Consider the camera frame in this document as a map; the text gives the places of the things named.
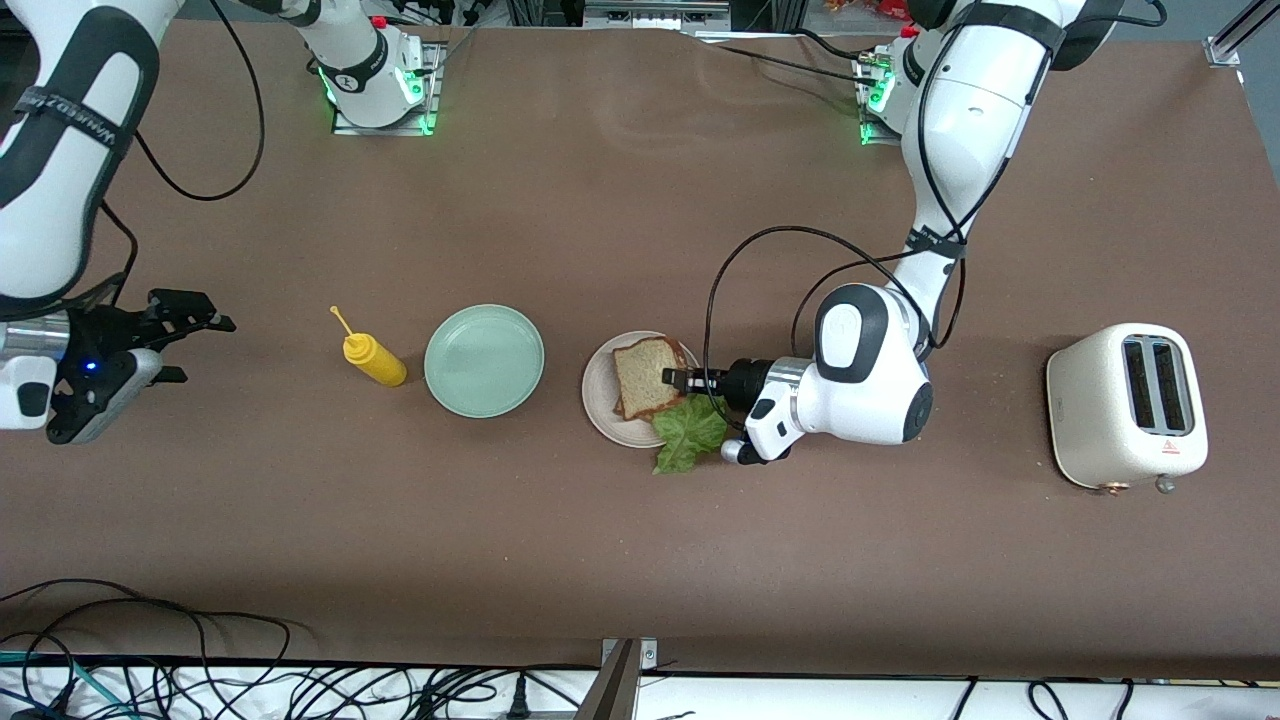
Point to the black power plug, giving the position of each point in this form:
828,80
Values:
517,700

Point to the white two-slot toaster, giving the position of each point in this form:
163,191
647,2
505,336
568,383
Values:
1095,400

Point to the beige round plate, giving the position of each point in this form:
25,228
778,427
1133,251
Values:
598,390

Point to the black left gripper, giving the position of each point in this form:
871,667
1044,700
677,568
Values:
744,381

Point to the red package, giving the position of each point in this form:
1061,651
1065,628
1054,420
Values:
870,8

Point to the grey metal post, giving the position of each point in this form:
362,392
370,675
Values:
612,692

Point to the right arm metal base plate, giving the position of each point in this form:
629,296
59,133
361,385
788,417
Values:
432,100

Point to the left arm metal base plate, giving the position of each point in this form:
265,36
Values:
868,137

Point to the green round plate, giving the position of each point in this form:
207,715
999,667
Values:
484,360

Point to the metal bracket plate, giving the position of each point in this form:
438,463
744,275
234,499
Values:
649,655

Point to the grey equipment box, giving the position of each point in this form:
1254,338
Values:
655,15

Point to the brown bread slice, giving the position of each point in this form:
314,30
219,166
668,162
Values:
640,375

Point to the green lettuce leaf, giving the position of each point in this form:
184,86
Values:
690,430

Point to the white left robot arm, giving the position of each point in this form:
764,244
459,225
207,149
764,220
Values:
970,110

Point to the yellow mustard squeeze bottle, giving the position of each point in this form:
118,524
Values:
375,360

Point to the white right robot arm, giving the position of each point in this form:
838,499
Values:
60,150

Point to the aluminium frame profile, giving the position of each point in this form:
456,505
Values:
1222,50

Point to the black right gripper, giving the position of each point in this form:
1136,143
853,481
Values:
108,328

